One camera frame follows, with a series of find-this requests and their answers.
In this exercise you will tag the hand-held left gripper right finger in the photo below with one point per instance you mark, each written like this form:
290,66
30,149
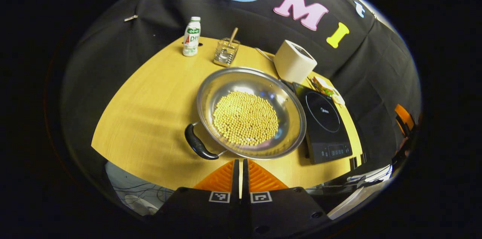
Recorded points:
245,178

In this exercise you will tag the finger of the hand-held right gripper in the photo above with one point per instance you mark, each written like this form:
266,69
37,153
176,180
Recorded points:
404,116

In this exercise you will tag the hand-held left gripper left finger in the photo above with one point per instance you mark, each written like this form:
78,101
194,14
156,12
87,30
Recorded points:
235,178

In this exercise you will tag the pile of soybeans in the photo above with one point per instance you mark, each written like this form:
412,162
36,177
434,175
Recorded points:
244,118

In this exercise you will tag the black induction cooktop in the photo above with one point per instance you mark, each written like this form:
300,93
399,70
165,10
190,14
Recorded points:
327,133

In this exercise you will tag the white flat panel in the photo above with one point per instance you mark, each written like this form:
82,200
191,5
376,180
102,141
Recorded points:
357,199

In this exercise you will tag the sandwich with lettuce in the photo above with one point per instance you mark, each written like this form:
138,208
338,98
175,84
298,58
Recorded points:
322,85

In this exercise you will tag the white toaster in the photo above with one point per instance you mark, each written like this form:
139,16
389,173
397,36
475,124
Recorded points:
292,64

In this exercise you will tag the wooden spoon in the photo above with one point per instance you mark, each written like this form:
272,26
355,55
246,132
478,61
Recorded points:
234,35

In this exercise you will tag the white drink bottle green label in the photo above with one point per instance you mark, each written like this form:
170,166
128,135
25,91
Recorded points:
191,39

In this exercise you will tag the black backdrop cloth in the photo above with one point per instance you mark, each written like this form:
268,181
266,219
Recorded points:
169,2

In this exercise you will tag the silver backdrop clip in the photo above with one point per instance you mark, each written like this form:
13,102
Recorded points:
130,17

